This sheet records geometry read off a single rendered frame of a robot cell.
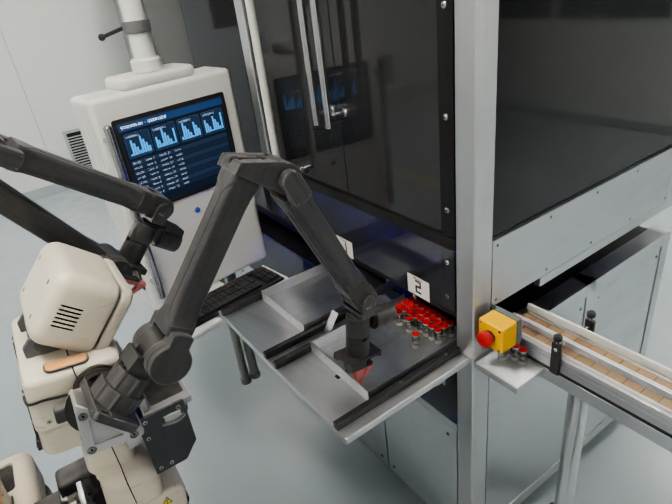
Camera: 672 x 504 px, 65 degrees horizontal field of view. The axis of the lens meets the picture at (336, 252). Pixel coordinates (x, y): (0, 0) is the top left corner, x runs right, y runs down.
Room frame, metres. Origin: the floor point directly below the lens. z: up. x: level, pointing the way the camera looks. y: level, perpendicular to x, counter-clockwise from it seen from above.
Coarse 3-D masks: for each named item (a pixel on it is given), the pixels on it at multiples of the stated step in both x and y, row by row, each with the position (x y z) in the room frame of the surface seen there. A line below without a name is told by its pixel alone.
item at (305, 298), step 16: (304, 272) 1.55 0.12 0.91; (320, 272) 1.59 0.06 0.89; (272, 288) 1.49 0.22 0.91; (288, 288) 1.52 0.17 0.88; (304, 288) 1.50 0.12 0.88; (320, 288) 1.49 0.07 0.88; (384, 288) 1.41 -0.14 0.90; (272, 304) 1.41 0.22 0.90; (288, 304) 1.42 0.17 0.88; (304, 304) 1.41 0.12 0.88; (320, 304) 1.39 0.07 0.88; (336, 304) 1.38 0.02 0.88; (288, 320) 1.33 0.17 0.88; (304, 320) 1.32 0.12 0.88; (320, 320) 1.28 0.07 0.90
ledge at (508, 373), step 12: (480, 360) 1.04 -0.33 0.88; (492, 360) 1.04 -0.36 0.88; (528, 360) 1.02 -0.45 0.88; (492, 372) 1.00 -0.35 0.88; (504, 372) 0.99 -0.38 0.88; (516, 372) 0.98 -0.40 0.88; (528, 372) 0.98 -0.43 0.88; (540, 372) 0.98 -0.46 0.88; (504, 384) 0.96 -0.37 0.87; (516, 384) 0.94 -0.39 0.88; (528, 384) 0.95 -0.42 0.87
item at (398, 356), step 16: (320, 336) 1.19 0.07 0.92; (336, 336) 1.21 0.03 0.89; (384, 336) 1.19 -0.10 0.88; (400, 336) 1.18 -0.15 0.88; (320, 352) 1.13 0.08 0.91; (384, 352) 1.12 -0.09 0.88; (400, 352) 1.11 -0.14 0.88; (416, 352) 1.10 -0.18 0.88; (432, 352) 1.06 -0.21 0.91; (336, 368) 1.06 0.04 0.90; (384, 368) 1.06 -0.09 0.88; (400, 368) 1.05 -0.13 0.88; (416, 368) 1.03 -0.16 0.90; (352, 384) 1.00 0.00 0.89; (368, 384) 1.01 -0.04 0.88; (384, 384) 0.97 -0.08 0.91
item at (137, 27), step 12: (120, 0) 1.79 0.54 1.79; (132, 0) 1.79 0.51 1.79; (132, 12) 1.79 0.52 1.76; (144, 12) 1.82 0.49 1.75; (132, 24) 1.78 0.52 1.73; (144, 24) 1.79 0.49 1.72; (108, 36) 1.82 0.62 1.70; (132, 36) 1.79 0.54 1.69; (144, 36) 1.80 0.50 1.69; (132, 48) 1.80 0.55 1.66; (144, 48) 1.79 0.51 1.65; (132, 60) 1.80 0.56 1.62; (144, 60) 1.78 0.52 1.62; (156, 60) 1.79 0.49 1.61; (144, 72) 1.77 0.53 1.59
